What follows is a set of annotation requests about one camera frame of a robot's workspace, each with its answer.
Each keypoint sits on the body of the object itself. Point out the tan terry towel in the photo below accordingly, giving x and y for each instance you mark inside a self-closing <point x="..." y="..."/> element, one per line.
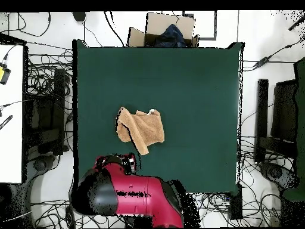
<point x="143" y="128"/>

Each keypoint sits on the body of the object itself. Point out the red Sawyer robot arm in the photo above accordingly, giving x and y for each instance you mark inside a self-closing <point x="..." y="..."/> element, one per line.
<point x="138" y="190"/>

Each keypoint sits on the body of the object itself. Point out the dark green table cloth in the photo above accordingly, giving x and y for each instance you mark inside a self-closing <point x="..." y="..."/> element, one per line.
<point x="178" y="95"/>

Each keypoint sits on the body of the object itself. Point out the dark blue garment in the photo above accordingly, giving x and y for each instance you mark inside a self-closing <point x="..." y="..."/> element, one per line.
<point x="171" y="35"/>

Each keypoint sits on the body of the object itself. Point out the black equipment stand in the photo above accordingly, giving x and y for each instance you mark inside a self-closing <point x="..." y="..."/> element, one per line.
<point x="58" y="95"/>

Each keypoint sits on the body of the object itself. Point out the brown cardboard box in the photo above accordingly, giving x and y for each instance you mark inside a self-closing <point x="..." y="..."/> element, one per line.
<point x="159" y="23"/>

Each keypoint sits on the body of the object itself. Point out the black upright bar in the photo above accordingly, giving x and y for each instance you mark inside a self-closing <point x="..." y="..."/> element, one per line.
<point x="262" y="107"/>

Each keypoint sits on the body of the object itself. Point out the black rectangular box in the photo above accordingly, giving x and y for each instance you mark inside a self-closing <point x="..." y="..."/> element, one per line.
<point x="236" y="202"/>

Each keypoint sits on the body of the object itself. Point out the black power adapter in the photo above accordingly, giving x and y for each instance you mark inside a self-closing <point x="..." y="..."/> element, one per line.
<point x="262" y="61"/>

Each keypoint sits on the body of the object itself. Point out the small black round device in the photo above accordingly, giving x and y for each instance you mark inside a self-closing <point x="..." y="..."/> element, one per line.
<point x="79" y="16"/>

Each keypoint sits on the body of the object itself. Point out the white desk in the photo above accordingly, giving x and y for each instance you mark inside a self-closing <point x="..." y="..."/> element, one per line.
<point x="10" y="143"/>

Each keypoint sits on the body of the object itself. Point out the black ruler strip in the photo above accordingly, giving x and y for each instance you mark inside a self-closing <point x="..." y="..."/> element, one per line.
<point x="6" y="122"/>

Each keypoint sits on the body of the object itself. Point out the dark green fabric cover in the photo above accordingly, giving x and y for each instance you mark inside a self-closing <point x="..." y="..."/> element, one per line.
<point x="300" y="119"/>

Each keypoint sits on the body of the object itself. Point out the yellow and black device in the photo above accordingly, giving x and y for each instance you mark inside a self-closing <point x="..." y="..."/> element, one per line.
<point x="3" y="74"/>

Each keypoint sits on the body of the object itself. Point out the grey pedestal leg foot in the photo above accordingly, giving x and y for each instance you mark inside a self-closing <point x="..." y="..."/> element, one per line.
<point x="274" y="171"/>
<point x="40" y="164"/>

